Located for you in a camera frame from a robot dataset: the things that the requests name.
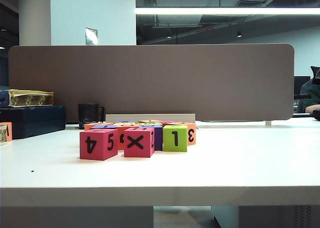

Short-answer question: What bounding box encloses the pink block letter X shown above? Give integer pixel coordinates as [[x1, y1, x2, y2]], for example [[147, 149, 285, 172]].
[[123, 127, 156, 158]]

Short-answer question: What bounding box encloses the purple block letter M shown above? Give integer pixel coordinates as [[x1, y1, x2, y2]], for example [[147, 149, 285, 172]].
[[139, 124, 164, 151]]

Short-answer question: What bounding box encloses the orange block digit 3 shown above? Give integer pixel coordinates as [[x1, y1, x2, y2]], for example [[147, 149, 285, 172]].
[[174, 122, 197, 146]]

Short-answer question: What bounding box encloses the green block digit 1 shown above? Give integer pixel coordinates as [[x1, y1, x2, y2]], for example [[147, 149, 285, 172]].
[[162, 125, 189, 153]]

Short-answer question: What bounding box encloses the black mug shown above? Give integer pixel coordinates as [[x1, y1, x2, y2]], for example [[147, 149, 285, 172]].
[[78, 103, 106, 130]]

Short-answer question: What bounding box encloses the pink block digits 4 5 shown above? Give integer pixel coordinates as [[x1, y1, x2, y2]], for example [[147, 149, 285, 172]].
[[79, 129, 119, 161]]

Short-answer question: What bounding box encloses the paper notice on column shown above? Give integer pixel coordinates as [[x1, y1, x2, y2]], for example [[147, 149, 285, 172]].
[[85, 27, 99, 46]]

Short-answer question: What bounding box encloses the brown desk divider panel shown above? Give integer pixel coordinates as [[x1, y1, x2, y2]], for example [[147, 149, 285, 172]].
[[8, 43, 295, 122]]

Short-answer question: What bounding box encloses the dark blue case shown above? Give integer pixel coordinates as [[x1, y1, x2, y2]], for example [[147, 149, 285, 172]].
[[0, 105, 67, 140]]

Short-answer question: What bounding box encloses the gold patterned flat box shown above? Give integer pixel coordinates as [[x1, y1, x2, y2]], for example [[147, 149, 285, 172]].
[[8, 89, 55, 107]]

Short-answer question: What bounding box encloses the black monitor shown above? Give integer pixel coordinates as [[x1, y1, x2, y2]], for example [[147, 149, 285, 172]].
[[294, 76, 312, 101]]

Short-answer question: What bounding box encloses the orange block digit 1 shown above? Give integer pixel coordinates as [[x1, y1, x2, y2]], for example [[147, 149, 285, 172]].
[[0, 122, 13, 142]]

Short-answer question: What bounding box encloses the seated person green shirt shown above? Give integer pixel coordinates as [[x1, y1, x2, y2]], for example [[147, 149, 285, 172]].
[[299, 81, 320, 113]]

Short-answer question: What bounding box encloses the blue flat box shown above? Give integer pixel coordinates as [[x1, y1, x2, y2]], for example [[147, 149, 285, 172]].
[[0, 89, 11, 107]]

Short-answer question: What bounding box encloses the black chair headrest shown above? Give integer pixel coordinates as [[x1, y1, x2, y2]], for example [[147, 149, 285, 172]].
[[310, 66, 320, 85]]

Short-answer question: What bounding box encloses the small beige patterned box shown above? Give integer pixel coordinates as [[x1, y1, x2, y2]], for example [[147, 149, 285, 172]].
[[0, 125, 9, 146]]

